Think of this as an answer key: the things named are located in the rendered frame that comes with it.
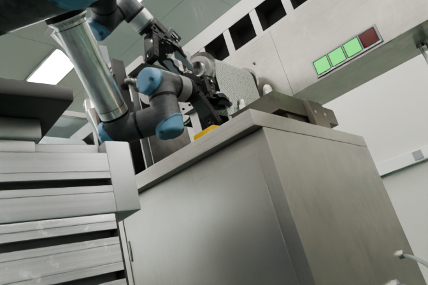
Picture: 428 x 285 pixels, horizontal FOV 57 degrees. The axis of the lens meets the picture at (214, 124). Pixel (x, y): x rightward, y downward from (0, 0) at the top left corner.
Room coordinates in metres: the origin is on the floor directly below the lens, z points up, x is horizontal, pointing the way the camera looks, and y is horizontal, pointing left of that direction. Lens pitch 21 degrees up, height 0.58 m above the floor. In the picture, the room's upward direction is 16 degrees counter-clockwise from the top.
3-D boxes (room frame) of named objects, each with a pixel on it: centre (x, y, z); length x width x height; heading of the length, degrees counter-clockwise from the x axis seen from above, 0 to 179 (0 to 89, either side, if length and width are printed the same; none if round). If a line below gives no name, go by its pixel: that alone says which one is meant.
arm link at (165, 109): (0.96, 0.13, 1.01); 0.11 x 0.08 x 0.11; 85
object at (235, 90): (1.28, -0.12, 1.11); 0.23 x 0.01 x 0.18; 144
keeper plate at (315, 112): (1.19, -0.32, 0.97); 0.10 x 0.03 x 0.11; 144
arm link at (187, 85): (1.02, 0.07, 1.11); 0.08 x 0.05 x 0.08; 54
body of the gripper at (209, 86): (1.09, 0.02, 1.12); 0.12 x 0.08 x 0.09; 144
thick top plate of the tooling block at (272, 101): (1.24, -0.24, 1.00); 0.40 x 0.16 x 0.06; 144
